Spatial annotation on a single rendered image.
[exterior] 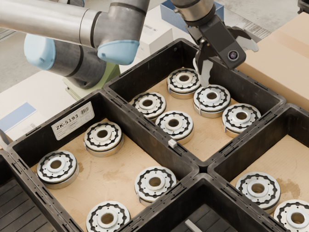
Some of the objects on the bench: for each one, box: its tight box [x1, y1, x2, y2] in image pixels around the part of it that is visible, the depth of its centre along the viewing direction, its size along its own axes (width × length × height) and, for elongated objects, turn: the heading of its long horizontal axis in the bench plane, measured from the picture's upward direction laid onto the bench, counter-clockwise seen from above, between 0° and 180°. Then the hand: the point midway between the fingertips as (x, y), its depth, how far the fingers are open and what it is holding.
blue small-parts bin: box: [160, 0, 224, 35], centre depth 181 cm, size 20×15×7 cm
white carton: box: [136, 16, 173, 60], centre depth 172 cm, size 20×12×9 cm, turn 53°
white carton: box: [0, 100, 48, 145], centre depth 143 cm, size 20×12×9 cm, turn 51°
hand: (232, 71), depth 109 cm, fingers open, 14 cm apart
